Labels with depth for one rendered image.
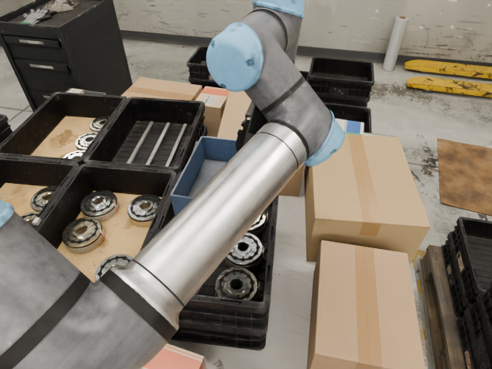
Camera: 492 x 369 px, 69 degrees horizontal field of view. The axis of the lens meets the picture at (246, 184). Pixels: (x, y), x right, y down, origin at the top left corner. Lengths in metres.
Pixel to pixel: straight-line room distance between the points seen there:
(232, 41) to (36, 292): 0.33
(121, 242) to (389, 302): 0.70
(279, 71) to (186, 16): 3.84
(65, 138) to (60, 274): 1.17
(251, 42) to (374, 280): 0.66
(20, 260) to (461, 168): 2.76
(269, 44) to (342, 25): 3.54
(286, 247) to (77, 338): 0.88
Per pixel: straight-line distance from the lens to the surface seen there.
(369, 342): 0.86
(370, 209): 1.04
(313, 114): 0.49
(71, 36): 2.47
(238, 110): 1.37
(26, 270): 0.35
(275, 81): 0.48
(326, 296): 0.89
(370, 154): 1.22
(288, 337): 1.01
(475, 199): 2.68
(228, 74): 0.47
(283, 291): 1.07
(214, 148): 0.84
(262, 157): 0.43
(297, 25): 0.58
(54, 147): 1.47
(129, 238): 1.05
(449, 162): 2.90
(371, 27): 4.03
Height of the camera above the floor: 1.62
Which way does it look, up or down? 43 degrees down
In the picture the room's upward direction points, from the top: straight up
